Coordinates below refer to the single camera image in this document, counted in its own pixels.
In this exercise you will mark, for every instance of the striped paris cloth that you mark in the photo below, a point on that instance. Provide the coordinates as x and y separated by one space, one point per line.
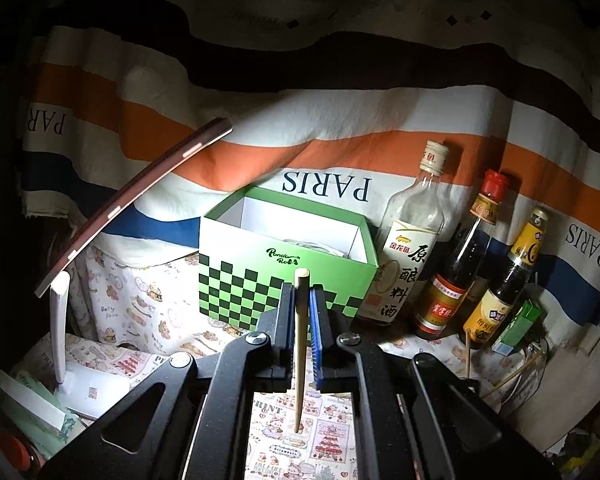
103 108

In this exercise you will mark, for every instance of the wooden chopstick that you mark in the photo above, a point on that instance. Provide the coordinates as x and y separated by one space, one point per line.
301 321

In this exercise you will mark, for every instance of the printed christmas table cloth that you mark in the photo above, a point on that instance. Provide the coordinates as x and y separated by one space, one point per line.
367 415

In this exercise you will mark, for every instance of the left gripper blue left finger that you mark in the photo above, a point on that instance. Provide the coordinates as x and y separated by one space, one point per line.
278 324

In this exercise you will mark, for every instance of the green checkered box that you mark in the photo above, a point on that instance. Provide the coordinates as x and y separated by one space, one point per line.
255 240

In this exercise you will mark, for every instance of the tissue pack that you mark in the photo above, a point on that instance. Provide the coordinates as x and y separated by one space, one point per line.
38 414

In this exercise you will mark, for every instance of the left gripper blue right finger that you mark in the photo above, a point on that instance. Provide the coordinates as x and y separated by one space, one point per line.
320 334

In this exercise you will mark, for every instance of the oyster sauce bottle yellow label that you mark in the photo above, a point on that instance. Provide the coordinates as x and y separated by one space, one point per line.
508 282

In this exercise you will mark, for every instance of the green drink carton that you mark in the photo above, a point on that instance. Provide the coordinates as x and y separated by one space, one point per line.
514 332

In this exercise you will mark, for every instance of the bear pattern pillow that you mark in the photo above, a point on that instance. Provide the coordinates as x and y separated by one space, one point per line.
156 311

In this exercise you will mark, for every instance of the white desk lamp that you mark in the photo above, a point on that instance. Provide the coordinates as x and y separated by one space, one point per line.
90 392

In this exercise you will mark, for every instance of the wooden chopsticks bundle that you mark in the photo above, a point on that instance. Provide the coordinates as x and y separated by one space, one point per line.
497 377

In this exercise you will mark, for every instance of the dark vinegar bottle red cap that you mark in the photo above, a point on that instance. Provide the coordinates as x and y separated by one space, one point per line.
449 285

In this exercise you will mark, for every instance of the clear cooking wine bottle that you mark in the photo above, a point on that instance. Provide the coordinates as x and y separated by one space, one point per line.
409 229

